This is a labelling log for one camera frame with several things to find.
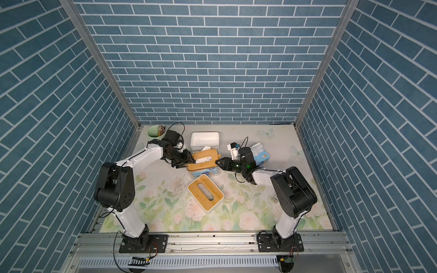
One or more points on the green pencil cup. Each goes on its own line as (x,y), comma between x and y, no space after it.
(152,132)

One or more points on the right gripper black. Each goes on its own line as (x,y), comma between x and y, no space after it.
(227,163)

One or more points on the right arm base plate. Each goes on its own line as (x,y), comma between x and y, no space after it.
(272,242)

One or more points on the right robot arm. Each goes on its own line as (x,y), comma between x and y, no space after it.
(295,196)

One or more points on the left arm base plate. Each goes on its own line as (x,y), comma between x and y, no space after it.
(149,243)

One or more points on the white plastic box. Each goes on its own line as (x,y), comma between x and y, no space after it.
(200,140)

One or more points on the small grey remote device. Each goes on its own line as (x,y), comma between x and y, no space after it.
(273,198)

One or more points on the bundle of coloured pencils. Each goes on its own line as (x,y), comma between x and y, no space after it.
(161,130)

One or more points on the bamboo lid with slot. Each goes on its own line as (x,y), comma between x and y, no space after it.
(204,160)

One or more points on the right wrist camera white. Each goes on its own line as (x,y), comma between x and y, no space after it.
(233,148)

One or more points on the blue tissue pack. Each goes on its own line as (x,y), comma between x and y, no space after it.
(259,154)
(205,157)

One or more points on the aluminium mounting rail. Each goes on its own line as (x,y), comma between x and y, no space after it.
(215,243)

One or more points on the clear plastic tissue box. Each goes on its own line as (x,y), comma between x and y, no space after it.
(205,170)

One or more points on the white box with bamboo lid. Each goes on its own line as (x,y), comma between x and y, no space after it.
(206,193)

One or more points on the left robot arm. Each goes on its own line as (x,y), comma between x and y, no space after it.
(115,189)

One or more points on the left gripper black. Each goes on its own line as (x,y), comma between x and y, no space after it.
(186,159)

